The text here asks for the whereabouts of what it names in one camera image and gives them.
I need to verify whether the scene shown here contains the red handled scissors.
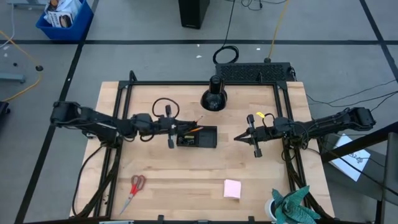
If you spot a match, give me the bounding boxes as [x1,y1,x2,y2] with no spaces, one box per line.
[119,174,147,215]

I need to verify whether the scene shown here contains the black table frame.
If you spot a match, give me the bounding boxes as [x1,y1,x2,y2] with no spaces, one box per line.
[70,70,336,224]

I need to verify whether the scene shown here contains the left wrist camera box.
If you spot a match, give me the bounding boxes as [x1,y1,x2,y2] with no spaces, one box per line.
[154,117,167,134]

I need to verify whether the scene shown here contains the white paper sheet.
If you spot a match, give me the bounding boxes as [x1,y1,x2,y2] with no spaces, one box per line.
[328,133,372,183]

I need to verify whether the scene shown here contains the grey desk foot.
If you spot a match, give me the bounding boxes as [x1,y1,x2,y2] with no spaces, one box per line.
[0,73,27,84]

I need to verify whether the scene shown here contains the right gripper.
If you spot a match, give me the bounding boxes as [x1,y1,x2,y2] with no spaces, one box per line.
[233,113,263,159]

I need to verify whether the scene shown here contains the printed bags in bin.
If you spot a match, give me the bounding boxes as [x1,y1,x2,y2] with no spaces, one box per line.
[43,0,83,29]

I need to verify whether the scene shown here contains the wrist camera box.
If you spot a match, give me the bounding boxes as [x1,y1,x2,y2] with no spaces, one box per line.
[260,123,280,141]
[154,117,167,134]

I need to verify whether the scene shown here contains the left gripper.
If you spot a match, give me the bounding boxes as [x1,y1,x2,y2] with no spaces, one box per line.
[165,105,198,149]

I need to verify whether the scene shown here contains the black perforated computer case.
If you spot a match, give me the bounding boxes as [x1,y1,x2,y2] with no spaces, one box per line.
[215,62,295,84]

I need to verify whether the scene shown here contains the yellow hanging cable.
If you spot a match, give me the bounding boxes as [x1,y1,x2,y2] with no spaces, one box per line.
[267,0,290,60]

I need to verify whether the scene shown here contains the teal cloth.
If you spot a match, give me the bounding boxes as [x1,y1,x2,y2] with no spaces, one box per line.
[264,185,322,224]

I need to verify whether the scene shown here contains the pink sticky note pad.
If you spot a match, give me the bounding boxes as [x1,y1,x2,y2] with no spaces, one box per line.
[223,179,243,200]

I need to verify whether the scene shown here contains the black desk lamp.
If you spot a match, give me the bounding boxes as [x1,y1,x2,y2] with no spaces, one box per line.
[200,74,229,112]

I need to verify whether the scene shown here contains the blue plastic bin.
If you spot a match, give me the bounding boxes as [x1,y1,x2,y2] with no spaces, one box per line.
[35,0,95,42]

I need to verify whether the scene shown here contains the yellow floor cable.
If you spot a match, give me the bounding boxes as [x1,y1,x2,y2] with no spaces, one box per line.
[0,29,44,103]

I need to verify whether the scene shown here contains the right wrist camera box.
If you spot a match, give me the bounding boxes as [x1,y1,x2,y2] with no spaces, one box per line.
[260,123,280,141]

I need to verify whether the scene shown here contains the black hanging cable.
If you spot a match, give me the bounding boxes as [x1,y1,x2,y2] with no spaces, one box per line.
[212,0,240,65]

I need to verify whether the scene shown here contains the black mesh desk organizer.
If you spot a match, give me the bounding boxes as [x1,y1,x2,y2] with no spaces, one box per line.
[175,123,218,149]

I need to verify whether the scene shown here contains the black gantry post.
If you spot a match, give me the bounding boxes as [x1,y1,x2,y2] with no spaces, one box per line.
[320,121,398,163]

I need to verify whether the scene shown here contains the black tower box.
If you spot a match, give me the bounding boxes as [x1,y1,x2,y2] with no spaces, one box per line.
[178,0,211,30]

